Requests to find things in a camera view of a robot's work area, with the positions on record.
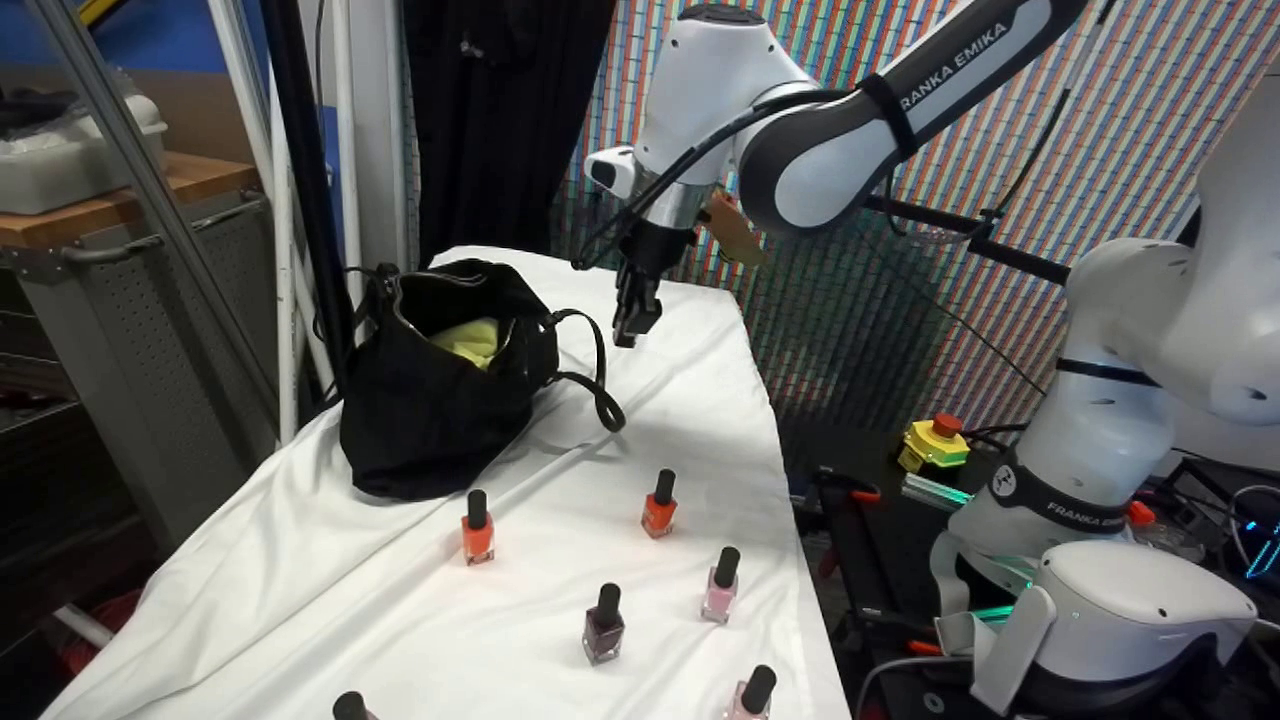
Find white tablecloth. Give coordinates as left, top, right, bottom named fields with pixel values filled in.
left=37, top=241, right=855, bottom=720

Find orange nail polish bottle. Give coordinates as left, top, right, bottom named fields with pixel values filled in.
left=456, top=483, right=500, bottom=568
left=635, top=464, right=681, bottom=544

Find white plastic container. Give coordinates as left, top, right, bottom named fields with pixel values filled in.
left=0, top=88, right=172, bottom=218

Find dark plum nail polish bottle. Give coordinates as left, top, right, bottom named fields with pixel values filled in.
left=582, top=580, right=627, bottom=666

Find yellow cloth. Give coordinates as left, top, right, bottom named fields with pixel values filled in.
left=431, top=314, right=510, bottom=376

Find pink nail polish bottle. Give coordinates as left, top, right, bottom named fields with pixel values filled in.
left=702, top=541, right=746, bottom=627

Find grey cabinet with wooden top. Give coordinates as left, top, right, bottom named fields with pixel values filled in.
left=0, top=147, right=294, bottom=553

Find tan wrist mount block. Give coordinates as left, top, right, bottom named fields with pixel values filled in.
left=702, top=189, right=773, bottom=268

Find black device cyan lights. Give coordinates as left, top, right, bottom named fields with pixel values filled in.
left=1225, top=478, right=1280, bottom=593

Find black nail polish bottle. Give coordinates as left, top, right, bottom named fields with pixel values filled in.
left=723, top=660, right=784, bottom=720

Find black vertical pole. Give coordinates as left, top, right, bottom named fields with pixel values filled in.
left=257, top=0, right=360, bottom=404

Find aluminium frame bar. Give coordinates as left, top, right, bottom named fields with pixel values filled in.
left=22, top=0, right=294, bottom=453

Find yellow red emergency stop button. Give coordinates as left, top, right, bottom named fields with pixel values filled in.
left=898, top=406, right=976, bottom=478

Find black handbag with strap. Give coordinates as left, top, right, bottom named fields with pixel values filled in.
left=336, top=256, right=631, bottom=500

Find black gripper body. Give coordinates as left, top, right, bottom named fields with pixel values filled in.
left=616, top=216, right=696, bottom=290

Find black hanging curtain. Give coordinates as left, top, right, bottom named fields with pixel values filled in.
left=401, top=0, right=621, bottom=271

